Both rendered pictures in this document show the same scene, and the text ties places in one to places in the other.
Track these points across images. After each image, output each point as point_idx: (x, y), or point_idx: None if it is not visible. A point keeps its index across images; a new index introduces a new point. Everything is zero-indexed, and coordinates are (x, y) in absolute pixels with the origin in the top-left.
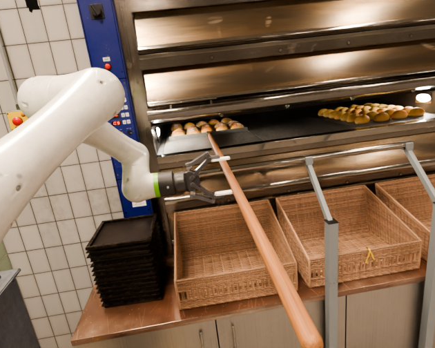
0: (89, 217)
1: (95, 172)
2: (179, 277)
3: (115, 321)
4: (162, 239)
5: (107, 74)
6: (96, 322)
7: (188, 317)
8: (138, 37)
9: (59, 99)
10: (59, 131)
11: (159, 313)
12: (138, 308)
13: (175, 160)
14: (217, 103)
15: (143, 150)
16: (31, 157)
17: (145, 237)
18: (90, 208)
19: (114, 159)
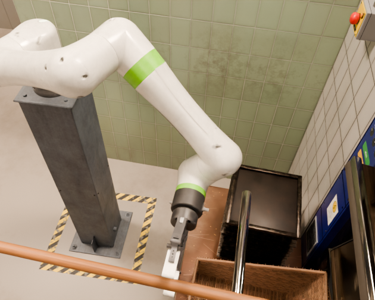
0: (328, 163)
1: (352, 141)
2: (232, 275)
3: (206, 215)
4: (316, 265)
5: (52, 66)
6: (211, 200)
7: (181, 277)
8: None
9: (33, 55)
10: (15, 71)
11: (199, 252)
12: (215, 234)
13: None
14: (372, 298)
15: (211, 162)
16: (0, 70)
17: (238, 218)
18: (332, 159)
19: (354, 154)
